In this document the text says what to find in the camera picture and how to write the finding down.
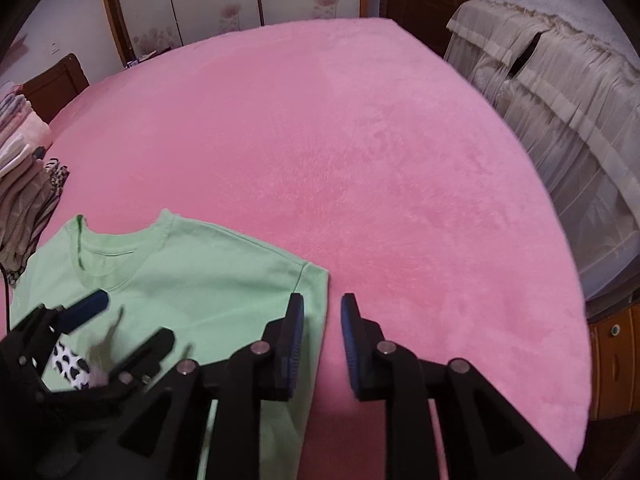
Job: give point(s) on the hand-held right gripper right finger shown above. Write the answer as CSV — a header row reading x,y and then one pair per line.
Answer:
x,y
352,347

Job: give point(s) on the light green t-shirt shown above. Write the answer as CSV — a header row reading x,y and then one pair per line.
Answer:
x,y
210,285

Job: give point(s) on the wooden cabinet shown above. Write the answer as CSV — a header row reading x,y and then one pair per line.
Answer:
x,y
617,360

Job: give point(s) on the pink fleece blanket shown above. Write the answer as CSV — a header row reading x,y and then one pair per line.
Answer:
x,y
325,160

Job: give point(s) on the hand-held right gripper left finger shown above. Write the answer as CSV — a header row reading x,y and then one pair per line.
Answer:
x,y
291,345

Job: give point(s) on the wooden bed headboard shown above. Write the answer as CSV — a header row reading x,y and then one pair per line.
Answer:
x,y
52,87

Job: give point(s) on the pile of folded clothes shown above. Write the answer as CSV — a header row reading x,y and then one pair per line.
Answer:
x,y
22,170

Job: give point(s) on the floral wardrobe doors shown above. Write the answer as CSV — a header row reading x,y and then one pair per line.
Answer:
x,y
225,0

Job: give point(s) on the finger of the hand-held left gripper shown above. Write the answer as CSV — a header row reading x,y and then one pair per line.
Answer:
x,y
145,355
87,307

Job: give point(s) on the cream pleated cloth cover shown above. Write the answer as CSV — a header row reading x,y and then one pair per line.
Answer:
x,y
575,130

